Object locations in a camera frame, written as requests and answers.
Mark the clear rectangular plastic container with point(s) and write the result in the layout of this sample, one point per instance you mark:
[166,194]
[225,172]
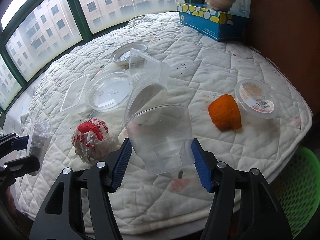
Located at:
[152,67]

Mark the clear round plastic bowl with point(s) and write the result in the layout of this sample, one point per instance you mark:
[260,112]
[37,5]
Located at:
[110,90]

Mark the crumpled red printed wrapper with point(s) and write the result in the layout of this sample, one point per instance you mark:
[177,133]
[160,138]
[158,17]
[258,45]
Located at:
[92,137]

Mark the orange peel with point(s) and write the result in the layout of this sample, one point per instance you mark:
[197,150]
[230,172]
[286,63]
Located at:
[223,112]

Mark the brown wooden panel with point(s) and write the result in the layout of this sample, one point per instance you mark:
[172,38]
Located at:
[287,42]

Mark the clear cup with white residue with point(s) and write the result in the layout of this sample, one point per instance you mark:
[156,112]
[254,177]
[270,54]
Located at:
[150,97]

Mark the small labelled pudding cup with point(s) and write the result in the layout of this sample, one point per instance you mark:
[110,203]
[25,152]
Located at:
[257,97]

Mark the apartment building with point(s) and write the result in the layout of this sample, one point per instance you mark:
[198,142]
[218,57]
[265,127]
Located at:
[47,30]

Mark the white round plastic lid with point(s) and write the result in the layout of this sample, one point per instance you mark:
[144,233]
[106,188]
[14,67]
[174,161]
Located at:
[122,53]

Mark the green window frame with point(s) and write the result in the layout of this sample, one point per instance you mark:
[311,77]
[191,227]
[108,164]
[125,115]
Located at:
[76,12]

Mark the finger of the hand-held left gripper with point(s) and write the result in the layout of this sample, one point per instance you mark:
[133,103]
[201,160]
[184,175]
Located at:
[21,142]
[22,166]

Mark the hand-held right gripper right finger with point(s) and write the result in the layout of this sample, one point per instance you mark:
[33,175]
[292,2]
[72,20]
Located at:
[201,166]

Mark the green plastic basket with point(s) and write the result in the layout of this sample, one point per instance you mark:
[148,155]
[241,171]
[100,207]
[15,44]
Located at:
[300,187]

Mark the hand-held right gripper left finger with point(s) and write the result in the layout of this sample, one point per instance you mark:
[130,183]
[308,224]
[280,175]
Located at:
[121,165]

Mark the clear plastic cup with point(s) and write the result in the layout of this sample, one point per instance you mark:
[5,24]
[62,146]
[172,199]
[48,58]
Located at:
[160,135]

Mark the blue spotted tissue box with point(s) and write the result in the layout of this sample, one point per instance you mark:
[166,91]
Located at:
[212,21]

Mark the clear rectangular plastic lid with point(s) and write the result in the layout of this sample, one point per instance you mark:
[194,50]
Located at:
[73,93]

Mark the white quilted printed blanket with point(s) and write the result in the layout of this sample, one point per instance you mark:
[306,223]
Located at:
[215,62]

